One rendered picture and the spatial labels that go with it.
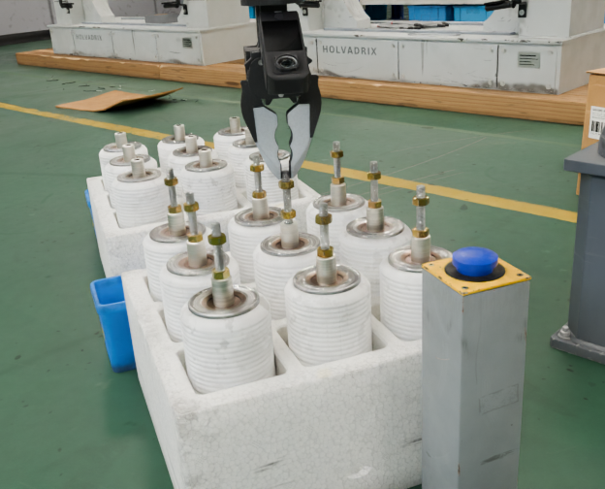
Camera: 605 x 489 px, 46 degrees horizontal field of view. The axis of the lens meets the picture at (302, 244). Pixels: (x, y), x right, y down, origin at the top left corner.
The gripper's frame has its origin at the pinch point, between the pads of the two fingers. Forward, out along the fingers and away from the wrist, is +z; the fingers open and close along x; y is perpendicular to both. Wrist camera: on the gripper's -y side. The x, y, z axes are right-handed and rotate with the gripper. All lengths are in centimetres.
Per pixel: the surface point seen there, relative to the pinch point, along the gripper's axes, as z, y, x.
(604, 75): 6, 74, -80
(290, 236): 8.4, -0.4, 0.0
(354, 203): 9.7, 13.4, -10.6
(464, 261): 2.1, -26.9, -13.0
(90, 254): 35, 70, 39
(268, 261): 10.5, -2.7, 3.1
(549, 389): 35.0, -0.8, -34.8
